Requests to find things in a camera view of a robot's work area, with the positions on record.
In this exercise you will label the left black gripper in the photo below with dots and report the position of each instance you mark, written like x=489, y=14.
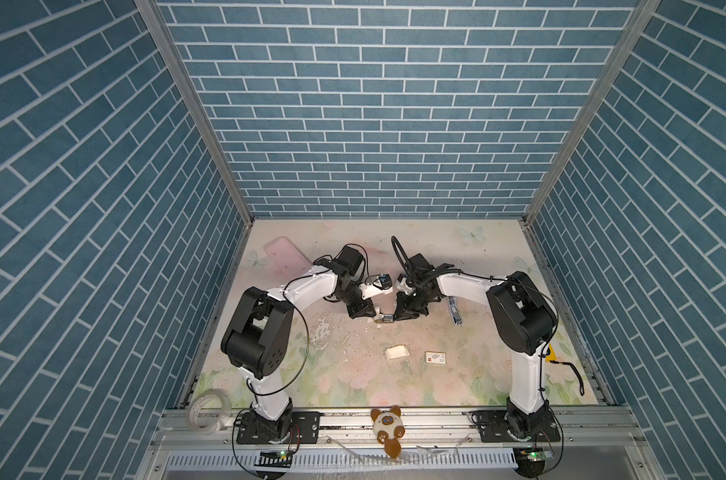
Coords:
x=361, y=308

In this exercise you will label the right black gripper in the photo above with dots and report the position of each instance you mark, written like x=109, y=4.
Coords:
x=402, y=312

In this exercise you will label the blue mini stapler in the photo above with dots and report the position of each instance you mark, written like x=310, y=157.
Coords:
x=454, y=311

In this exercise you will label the staple box tray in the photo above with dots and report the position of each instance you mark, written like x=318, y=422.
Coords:
x=397, y=352

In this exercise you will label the staple box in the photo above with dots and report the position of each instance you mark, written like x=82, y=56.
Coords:
x=437, y=358

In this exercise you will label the beige mini stapler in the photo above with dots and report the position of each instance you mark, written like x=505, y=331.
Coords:
x=384, y=319

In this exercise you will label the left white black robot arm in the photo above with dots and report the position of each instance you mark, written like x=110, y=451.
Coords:
x=257, y=336

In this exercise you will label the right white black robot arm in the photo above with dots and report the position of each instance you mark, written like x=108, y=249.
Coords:
x=523, y=319

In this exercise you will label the pink rectangular case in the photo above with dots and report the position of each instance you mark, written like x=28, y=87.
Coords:
x=286, y=258

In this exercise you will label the yellow tape roll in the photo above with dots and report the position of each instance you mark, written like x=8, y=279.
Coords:
x=550, y=355

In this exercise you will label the panda plush toy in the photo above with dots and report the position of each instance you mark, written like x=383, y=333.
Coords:
x=389, y=429

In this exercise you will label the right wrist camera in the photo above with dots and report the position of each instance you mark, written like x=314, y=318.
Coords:
x=403, y=285

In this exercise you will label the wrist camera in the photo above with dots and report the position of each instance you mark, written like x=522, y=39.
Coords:
x=403, y=285
x=374, y=285

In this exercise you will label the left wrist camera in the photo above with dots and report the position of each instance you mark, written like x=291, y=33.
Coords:
x=374, y=285

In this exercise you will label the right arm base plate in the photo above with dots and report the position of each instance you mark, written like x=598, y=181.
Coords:
x=495, y=426

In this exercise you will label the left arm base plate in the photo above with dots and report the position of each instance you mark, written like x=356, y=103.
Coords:
x=295, y=427

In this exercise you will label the aluminium front rail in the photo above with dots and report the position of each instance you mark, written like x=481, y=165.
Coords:
x=581, y=426

